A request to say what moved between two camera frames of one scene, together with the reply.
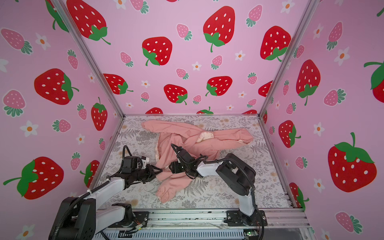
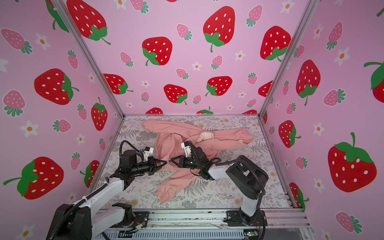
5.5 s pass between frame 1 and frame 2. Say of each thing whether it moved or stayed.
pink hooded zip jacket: stayed
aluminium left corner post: stayed
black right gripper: moved
